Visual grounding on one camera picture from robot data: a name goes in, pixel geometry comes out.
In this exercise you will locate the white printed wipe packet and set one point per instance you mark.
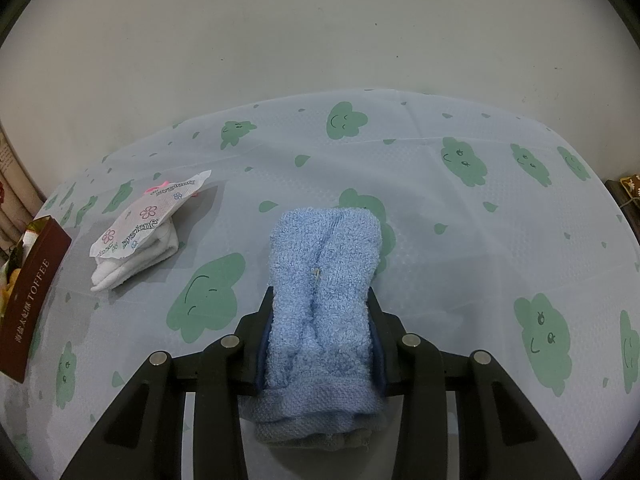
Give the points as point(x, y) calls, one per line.
point(145, 215)

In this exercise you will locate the white folded cloth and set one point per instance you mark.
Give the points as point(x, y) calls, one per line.
point(145, 262)

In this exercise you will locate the cloud print tablecloth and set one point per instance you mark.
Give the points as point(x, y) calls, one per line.
point(450, 240)

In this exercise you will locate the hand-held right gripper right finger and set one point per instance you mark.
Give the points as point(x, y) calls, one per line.
point(381, 366)

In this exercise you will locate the brown patterned box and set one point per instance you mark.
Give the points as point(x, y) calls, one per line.
point(627, 187)

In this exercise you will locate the dark red tin box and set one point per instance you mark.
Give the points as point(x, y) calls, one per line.
point(35, 300)

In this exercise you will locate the beige patterned curtain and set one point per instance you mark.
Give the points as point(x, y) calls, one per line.
point(15, 185)

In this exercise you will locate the light blue towel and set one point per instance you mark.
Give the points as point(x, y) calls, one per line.
point(320, 310)

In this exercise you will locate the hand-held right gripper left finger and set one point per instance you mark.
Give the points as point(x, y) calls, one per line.
point(262, 357)

